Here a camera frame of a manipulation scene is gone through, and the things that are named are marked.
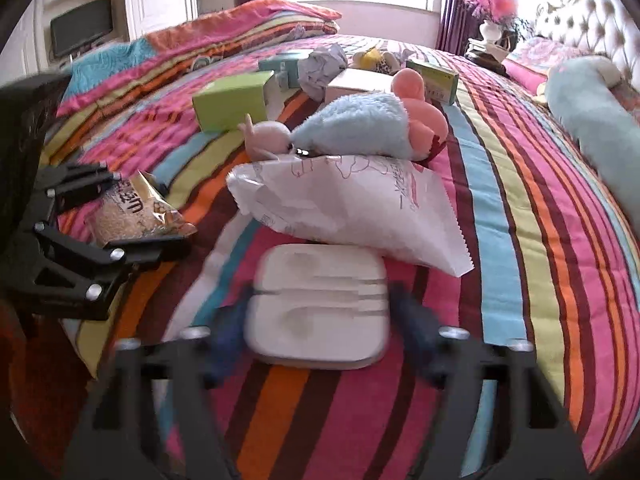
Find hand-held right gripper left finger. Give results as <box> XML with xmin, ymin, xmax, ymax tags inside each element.
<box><xmin>62</xmin><ymin>285</ymin><xmax>256</xmax><ymax>480</ymax></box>

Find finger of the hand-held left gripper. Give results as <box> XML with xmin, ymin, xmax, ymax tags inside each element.
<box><xmin>42</xmin><ymin>162</ymin><xmax>121</xmax><ymax>211</ymax></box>
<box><xmin>5</xmin><ymin>222</ymin><xmax>193</xmax><ymax>321</ymax></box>

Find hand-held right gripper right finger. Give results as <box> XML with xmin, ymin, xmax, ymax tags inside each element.
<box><xmin>390</xmin><ymin>282</ymin><xmax>588</xmax><ymax>480</ymax></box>

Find beige snack packet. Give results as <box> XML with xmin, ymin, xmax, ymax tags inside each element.
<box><xmin>85</xmin><ymin>170</ymin><xmax>198</xmax><ymax>248</ymax></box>

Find white earphone case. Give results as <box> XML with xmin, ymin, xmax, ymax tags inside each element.
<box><xmin>244</xmin><ymin>244</ymin><xmax>392</xmax><ymax>371</ymax></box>

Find teal bear print box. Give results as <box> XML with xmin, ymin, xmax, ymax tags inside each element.
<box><xmin>257</xmin><ymin>50</ymin><xmax>316</xmax><ymax>90</ymax></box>

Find beige bear plush toy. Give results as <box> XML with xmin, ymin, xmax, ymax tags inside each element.
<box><xmin>347</xmin><ymin>46</ymin><xmax>401</xmax><ymax>75</ymax></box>

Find white paper bag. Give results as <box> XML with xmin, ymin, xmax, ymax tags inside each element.
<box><xmin>226</xmin><ymin>152</ymin><xmax>475</xmax><ymax>277</ymax></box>

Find striped bedspread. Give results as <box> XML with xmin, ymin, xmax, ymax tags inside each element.
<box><xmin>40</xmin><ymin>34</ymin><xmax>640</xmax><ymax>480</ymax></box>

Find black television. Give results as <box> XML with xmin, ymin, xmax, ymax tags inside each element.
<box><xmin>50</xmin><ymin>0</ymin><xmax>115</xmax><ymax>58</ymax></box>

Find folded colourful quilt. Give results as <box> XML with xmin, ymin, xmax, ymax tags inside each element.
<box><xmin>56</xmin><ymin>0</ymin><xmax>343</xmax><ymax>118</ymax></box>

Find plain green box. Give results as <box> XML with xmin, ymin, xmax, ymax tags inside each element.
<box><xmin>192</xmin><ymin>71</ymin><xmax>276</xmax><ymax>133</ymax></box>

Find blue fluffy plush toy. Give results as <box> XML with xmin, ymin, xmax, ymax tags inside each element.
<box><xmin>290</xmin><ymin>89</ymin><xmax>416</xmax><ymax>161</ymax></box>

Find pink plush toy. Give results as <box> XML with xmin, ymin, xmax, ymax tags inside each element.
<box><xmin>390</xmin><ymin>67</ymin><xmax>451</xmax><ymax>163</ymax></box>

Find green and white box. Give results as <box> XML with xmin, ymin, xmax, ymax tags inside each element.
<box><xmin>405</xmin><ymin>59</ymin><xmax>461</xmax><ymax>106</ymax></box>

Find white cardboard box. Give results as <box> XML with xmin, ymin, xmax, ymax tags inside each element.
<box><xmin>325</xmin><ymin>67</ymin><xmax>401</xmax><ymax>106</ymax></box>

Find long teal plush toy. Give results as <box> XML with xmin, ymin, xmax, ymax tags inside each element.
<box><xmin>542</xmin><ymin>55</ymin><xmax>640</xmax><ymax>221</ymax></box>

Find crumpled white paper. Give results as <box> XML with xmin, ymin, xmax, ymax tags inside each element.
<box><xmin>298</xmin><ymin>42</ymin><xmax>348</xmax><ymax>101</ymax></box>

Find dark flat object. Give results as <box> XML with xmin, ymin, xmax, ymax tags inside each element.
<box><xmin>472</xmin><ymin>57</ymin><xmax>512</xmax><ymax>78</ymax></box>

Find pink floral pillow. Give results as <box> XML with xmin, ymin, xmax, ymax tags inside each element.
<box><xmin>502</xmin><ymin>35</ymin><xmax>571</xmax><ymax>96</ymax></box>

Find pink feather flowers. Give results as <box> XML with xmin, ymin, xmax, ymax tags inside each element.
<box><xmin>460</xmin><ymin>0</ymin><xmax>518</xmax><ymax>23</ymax></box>

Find tufted headboard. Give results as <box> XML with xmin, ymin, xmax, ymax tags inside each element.
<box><xmin>535</xmin><ymin>0</ymin><xmax>640</xmax><ymax>91</ymax></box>

